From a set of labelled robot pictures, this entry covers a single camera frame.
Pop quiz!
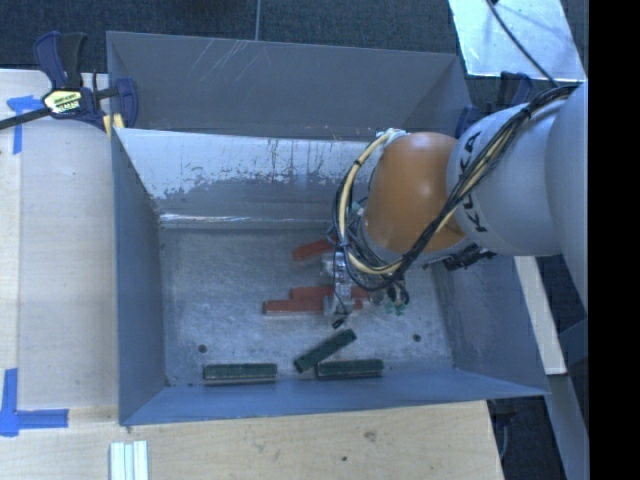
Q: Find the red-brown flat block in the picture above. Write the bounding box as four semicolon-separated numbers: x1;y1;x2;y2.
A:
261;297;365;317
291;237;337;263
288;285;370;303

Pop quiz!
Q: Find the dark green flat block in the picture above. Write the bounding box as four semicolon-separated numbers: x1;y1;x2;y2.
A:
292;328;359;374
314;358;386;381
201;362;279;383

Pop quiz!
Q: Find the grey metal bin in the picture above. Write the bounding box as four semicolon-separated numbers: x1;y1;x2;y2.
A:
104;30;552;427

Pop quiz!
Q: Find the pale wood flat board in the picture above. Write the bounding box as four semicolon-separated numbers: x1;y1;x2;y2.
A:
17;117;121;412

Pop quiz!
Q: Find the black cylinder on white bracket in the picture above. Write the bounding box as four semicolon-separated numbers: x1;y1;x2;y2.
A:
423;245;497;273

